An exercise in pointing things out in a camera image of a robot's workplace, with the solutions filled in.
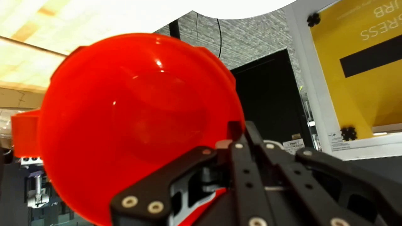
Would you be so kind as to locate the orange plastic bowl with handle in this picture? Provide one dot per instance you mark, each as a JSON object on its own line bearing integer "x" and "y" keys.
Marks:
{"x": 121, "y": 108}

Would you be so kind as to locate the yellow caution sign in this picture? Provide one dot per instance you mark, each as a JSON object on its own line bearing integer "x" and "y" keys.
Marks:
{"x": 359, "y": 49}

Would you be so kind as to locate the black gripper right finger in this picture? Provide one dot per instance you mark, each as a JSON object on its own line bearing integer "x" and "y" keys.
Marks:
{"x": 330, "y": 191}

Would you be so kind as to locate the white panel board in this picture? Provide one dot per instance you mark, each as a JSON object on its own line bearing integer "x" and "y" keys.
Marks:
{"x": 318, "y": 94}

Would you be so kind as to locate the white bowl with beans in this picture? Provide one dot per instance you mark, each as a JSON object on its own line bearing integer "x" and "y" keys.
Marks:
{"x": 236, "y": 8}

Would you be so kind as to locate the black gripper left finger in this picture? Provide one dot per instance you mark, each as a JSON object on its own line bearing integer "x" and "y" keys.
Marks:
{"x": 205, "y": 186}

